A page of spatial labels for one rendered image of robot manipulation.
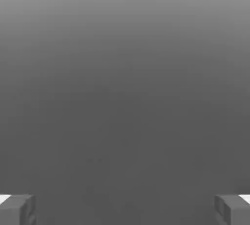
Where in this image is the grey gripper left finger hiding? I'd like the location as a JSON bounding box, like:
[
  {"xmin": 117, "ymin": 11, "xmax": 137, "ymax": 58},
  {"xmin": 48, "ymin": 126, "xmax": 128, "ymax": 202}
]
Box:
[{"xmin": 0, "ymin": 194, "xmax": 37, "ymax": 225}]

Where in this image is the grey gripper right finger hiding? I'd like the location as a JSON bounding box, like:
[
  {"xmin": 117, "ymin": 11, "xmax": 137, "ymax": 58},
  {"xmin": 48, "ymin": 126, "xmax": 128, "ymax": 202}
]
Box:
[{"xmin": 213, "ymin": 194, "xmax": 250, "ymax": 225}]

